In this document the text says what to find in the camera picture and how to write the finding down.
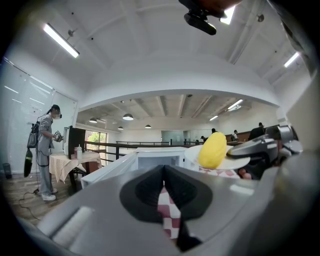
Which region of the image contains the white round plate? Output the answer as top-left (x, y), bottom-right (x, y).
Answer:
top-left (184, 144), bottom-right (251, 171)

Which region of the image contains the black waste bin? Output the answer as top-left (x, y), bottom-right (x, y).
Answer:
top-left (2, 162), bottom-right (13, 180)

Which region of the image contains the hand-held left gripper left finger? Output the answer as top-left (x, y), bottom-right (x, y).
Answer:
top-left (37, 164), bottom-right (181, 256)

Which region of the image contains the black cable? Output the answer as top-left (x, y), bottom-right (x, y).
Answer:
top-left (17, 188), bottom-right (42, 222)

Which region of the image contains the black head-worn camera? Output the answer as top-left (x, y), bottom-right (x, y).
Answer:
top-left (183, 8), bottom-right (218, 36)

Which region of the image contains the green black bag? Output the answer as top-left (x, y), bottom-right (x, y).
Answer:
top-left (23, 148), bottom-right (34, 179)

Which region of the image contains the glass window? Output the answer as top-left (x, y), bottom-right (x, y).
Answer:
top-left (84, 129), bottom-right (109, 151)

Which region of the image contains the black countertop oven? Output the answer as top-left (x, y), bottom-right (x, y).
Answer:
top-left (63, 125), bottom-right (86, 160)

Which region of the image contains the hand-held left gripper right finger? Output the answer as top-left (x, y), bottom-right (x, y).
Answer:
top-left (163, 164), bottom-right (283, 256)

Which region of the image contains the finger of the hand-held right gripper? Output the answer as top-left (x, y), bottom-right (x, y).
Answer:
top-left (225, 138), bottom-right (279, 160)

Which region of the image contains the red white checkered tablecloth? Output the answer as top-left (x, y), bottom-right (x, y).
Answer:
top-left (156, 166), bottom-right (241, 240)

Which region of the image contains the yellow corn cob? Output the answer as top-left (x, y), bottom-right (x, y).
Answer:
top-left (197, 131), bottom-right (228, 170)

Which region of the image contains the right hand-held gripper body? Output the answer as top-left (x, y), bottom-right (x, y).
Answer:
top-left (264, 124), bottom-right (304, 161)

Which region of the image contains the white microwave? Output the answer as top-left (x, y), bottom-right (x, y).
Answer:
top-left (79, 146), bottom-right (188, 191)

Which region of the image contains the black metal railing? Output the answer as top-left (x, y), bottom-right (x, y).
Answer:
top-left (84, 140), bottom-right (176, 164)

